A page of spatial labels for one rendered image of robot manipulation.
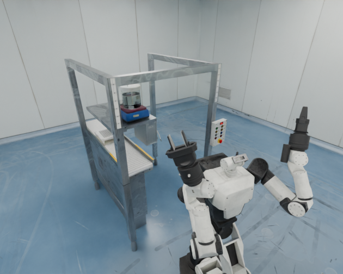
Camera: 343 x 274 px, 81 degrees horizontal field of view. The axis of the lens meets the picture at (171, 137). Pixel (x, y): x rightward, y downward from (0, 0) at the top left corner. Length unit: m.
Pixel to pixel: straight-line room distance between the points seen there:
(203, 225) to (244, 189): 0.37
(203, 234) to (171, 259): 1.42
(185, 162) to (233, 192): 0.41
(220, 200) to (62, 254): 1.85
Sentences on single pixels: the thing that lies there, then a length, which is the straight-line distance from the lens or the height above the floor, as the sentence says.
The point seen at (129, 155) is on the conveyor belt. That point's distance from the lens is 1.98.
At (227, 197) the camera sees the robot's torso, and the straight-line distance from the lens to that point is 1.10.
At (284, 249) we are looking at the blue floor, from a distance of 2.61.
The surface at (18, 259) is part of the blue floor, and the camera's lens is 2.74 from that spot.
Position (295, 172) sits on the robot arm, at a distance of 1.25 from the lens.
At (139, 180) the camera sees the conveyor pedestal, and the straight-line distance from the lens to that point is 2.03.
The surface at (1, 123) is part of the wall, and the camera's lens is 5.05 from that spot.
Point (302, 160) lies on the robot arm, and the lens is 1.17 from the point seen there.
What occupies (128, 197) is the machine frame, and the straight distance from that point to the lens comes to 1.80.
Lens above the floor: 1.97
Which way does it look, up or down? 28 degrees down
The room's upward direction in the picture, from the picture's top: straight up
